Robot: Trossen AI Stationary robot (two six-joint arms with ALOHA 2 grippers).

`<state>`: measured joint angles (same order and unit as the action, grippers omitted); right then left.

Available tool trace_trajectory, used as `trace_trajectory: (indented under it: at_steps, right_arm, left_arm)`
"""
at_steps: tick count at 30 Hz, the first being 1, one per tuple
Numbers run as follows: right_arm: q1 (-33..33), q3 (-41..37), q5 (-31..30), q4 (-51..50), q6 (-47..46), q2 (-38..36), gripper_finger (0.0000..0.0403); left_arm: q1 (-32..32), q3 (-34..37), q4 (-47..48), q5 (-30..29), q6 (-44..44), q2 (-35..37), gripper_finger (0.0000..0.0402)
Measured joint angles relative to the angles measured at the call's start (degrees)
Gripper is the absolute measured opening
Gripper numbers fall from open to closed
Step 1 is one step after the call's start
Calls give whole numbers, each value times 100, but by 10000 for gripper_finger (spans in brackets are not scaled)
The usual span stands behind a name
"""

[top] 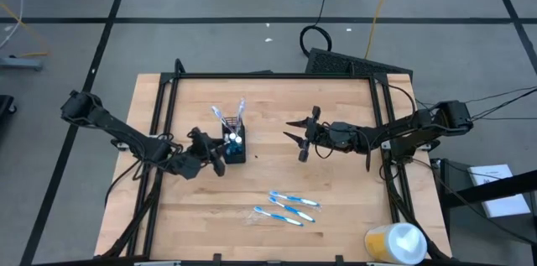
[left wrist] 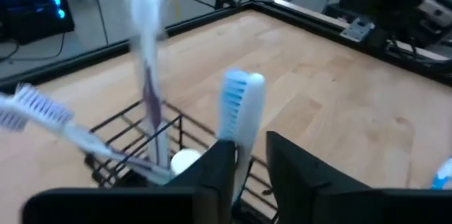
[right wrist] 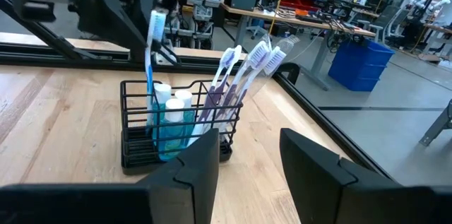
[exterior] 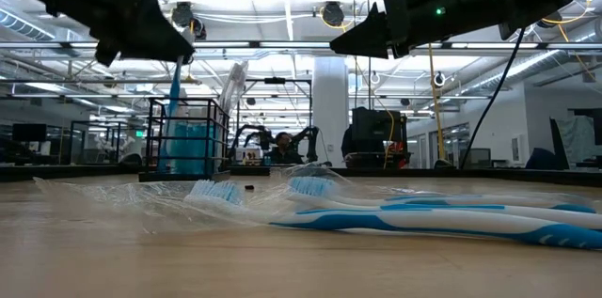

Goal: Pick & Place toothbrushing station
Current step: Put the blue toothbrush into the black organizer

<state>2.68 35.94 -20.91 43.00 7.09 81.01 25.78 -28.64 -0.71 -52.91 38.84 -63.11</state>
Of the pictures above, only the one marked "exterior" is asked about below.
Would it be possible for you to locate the black wire caddy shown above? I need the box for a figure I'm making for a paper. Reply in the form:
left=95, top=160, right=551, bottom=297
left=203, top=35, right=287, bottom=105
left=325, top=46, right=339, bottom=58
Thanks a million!
left=137, top=96, right=232, bottom=192

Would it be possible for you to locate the person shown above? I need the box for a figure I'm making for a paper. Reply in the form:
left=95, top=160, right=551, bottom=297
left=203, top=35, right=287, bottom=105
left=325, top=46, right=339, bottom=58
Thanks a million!
left=265, top=131, right=306, bottom=166

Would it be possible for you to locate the white building column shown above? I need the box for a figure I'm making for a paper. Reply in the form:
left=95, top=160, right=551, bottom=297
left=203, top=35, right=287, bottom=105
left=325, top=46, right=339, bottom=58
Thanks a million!
left=311, top=55, right=350, bottom=167

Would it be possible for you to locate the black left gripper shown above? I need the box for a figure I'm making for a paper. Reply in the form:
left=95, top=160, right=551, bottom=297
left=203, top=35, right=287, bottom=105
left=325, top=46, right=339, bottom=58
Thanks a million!
left=44, top=0, right=197, bottom=68

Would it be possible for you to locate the black equipment cart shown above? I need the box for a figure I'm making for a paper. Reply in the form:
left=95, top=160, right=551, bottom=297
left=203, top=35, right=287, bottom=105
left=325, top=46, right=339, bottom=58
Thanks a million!
left=341, top=106, right=409, bottom=169

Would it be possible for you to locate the black background station frame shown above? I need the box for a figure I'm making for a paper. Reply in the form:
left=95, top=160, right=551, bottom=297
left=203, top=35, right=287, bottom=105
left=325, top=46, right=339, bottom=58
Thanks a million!
left=237, top=76, right=314, bottom=167

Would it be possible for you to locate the black monitor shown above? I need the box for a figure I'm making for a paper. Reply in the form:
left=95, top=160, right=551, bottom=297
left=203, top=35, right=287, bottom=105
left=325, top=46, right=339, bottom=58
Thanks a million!
left=11, top=122, right=48, bottom=144

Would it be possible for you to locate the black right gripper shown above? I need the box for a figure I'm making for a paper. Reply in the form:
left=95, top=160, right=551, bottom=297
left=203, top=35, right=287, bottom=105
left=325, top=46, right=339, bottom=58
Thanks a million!
left=328, top=0, right=502, bottom=61

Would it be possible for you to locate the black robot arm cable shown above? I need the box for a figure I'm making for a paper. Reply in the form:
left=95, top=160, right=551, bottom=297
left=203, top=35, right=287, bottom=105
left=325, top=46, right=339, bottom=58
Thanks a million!
left=459, top=27, right=527, bottom=170

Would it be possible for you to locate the black ceiling cable reel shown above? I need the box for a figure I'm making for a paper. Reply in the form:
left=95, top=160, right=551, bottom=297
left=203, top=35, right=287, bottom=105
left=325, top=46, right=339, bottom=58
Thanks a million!
left=321, top=0, right=347, bottom=27
left=169, top=0, right=207, bottom=40

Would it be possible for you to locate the yellow extension cable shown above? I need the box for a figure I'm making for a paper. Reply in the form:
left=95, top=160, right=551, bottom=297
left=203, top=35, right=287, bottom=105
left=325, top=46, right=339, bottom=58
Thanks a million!
left=425, top=42, right=447, bottom=164

